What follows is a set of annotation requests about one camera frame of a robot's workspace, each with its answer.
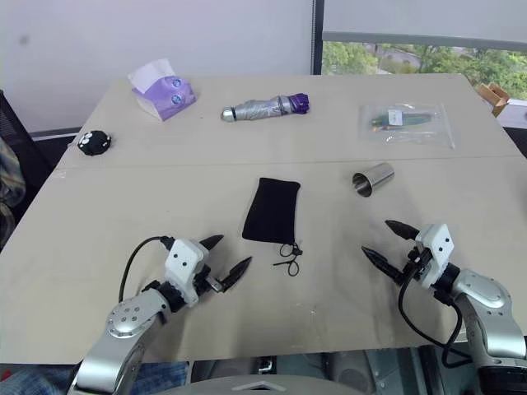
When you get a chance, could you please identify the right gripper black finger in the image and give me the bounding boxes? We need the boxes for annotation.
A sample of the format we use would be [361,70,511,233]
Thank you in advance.
[384,219,421,243]
[361,245,408,286]

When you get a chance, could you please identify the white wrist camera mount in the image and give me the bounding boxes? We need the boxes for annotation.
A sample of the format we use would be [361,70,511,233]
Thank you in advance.
[413,223,456,290]
[164,239,212,308]

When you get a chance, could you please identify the open cardboard box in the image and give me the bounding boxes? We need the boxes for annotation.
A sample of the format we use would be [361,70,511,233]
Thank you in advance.
[476,81,512,119]

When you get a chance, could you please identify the green pens with white label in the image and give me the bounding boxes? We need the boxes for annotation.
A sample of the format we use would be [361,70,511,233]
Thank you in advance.
[370,108,432,132]

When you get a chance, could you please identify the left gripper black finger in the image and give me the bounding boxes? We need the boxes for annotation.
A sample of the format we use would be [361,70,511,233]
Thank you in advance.
[217,256,254,293]
[199,234,226,252]

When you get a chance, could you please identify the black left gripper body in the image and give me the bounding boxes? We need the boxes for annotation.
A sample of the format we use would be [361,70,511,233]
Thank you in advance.
[193,265,224,296]

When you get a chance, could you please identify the folded silver purple umbrella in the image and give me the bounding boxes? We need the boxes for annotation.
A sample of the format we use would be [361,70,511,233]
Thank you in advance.
[221,93,311,123]

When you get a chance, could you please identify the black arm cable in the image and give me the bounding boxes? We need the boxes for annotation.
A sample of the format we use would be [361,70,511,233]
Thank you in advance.
[397,251,475,368]
[118,235,175,304]

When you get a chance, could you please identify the black window frame post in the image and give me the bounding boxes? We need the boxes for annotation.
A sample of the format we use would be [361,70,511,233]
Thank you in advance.
[310,0,327,77]

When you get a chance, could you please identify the grey rounded robot torso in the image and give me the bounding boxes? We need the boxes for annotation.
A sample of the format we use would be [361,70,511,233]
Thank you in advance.
[180,371,374,395]

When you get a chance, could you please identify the black drawstring pouch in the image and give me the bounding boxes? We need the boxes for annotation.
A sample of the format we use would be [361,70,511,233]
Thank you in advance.
[240,177,305,278]

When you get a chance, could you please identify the plaid cloth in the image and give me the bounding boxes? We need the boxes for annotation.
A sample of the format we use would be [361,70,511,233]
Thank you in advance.
[0,134,27,253]

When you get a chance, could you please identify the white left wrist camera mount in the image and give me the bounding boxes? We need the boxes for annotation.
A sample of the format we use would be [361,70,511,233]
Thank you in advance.
[164,239,212,308]

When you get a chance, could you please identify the purple tissue pack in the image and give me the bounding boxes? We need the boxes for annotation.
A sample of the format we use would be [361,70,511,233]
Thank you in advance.
[127,58,200,123]

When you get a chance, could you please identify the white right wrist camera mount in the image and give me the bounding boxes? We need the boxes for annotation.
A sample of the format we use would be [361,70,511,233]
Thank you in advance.
[413,223,456,290]

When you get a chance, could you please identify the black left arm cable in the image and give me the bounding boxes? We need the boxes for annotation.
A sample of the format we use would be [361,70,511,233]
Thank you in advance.
[118,235,175,304]

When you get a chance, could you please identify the blue checked cloth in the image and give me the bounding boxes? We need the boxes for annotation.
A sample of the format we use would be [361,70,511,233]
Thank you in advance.
[0,361,191,395]

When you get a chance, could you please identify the clear zip bag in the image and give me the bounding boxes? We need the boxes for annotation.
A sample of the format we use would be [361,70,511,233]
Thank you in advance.
[358,102,456,150]

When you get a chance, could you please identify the white roller blind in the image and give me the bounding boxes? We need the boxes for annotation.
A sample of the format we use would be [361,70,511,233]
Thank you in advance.
[323,0,527,51]

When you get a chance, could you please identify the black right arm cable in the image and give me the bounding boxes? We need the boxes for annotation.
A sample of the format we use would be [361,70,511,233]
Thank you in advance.
[397,251,475,368]

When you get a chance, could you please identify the black plush toy with eyes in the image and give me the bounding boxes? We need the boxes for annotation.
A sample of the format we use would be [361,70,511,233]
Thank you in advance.
[77,129,114,157]

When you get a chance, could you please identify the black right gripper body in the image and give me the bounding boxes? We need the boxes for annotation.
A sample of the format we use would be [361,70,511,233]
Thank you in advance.
[402,245,432,282]

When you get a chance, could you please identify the stainless steel cup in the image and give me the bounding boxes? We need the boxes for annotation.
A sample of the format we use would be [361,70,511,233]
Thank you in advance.
[351,161,397,199]

